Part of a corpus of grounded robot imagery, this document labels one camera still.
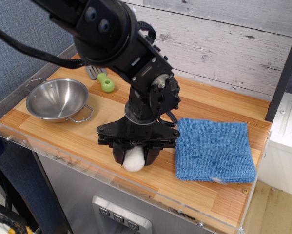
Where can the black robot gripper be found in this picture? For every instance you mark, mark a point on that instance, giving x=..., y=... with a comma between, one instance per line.
x=123, y=135

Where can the white sushi with black band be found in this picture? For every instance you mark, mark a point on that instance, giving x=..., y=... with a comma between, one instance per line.
x=134, y=159

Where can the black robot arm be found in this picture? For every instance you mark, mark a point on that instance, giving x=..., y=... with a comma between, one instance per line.
x=106, y=34

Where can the clear acrylic front guard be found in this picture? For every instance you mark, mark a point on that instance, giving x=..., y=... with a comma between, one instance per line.
x=221, y=208

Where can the silver dispenser button panel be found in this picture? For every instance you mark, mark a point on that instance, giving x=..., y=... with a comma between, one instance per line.
x=114, y=219

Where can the stainless steel toy cabinet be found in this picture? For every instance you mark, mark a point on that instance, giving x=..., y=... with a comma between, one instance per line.
x=75, y=188

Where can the blue folded cloth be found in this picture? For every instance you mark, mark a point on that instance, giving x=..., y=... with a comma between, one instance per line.
x=214, y=152

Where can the yellow object at corner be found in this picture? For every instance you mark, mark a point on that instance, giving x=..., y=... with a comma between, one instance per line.
x=17, y=230

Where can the white ribbed side appliance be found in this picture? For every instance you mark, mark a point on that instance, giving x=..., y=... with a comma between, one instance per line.
x=276, y=165

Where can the green handled grey spatula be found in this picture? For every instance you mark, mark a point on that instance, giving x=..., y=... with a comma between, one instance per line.
x=100, y=74

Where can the stainless steel bowl with handles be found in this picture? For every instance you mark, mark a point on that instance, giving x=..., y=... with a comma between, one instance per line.
x=58, y=100

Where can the dark right vertical post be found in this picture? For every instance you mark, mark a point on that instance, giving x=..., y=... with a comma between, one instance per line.
x=280, y=89

